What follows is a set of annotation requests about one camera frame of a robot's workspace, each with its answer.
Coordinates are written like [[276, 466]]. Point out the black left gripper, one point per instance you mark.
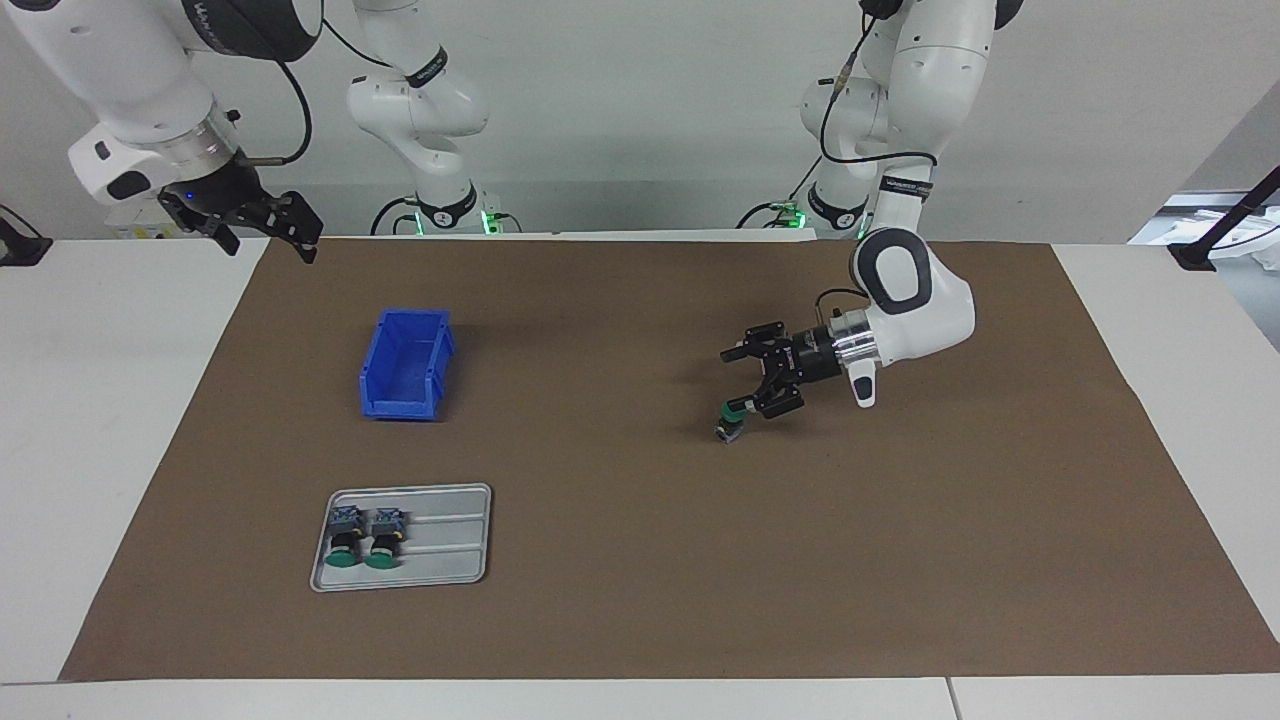
[[815, 355]]

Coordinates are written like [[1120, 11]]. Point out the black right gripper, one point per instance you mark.
[[215, 195]]

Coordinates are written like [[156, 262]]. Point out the green push button switch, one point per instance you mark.
[[344, 540], [728, 430], [384, 540]]

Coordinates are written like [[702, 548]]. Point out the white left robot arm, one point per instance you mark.
[[930, 310]]

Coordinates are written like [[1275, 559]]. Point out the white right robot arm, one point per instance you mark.
[[120, 70]]

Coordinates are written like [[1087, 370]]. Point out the white box yellow label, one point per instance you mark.
[[125, 230]]

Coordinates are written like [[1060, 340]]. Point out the brown paper table mat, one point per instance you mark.
[[700, 550]]

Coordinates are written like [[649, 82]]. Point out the blue plastic storage bin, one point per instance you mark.
[[400, 405]]

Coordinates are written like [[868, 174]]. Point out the grey metal tray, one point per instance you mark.
[[460, 560]]

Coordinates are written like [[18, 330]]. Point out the black tripod stand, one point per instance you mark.
[[1195, 258]]

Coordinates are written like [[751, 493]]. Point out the white background equipment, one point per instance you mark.
[[1255, 240]]

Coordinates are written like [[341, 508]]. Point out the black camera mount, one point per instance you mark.
[[20, 250]]

